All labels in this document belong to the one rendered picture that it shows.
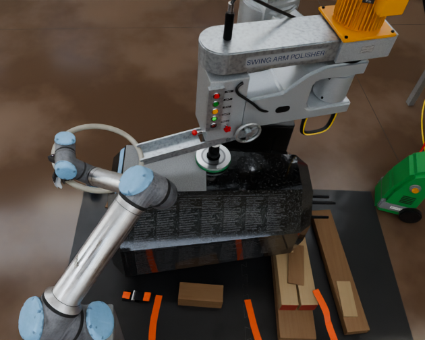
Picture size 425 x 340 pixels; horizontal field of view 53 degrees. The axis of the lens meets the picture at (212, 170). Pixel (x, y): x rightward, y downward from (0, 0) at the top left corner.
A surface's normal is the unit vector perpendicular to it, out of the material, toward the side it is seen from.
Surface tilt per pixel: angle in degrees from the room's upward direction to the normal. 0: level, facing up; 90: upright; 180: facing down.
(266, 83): 4
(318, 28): 0
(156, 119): 0
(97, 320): 53
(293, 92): 90
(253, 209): 45
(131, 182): 35
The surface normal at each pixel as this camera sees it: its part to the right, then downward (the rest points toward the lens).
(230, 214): 0.10, 0.13
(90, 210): 0.07, -0.61
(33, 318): -0.64, -0.29
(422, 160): -0.47, -0.64
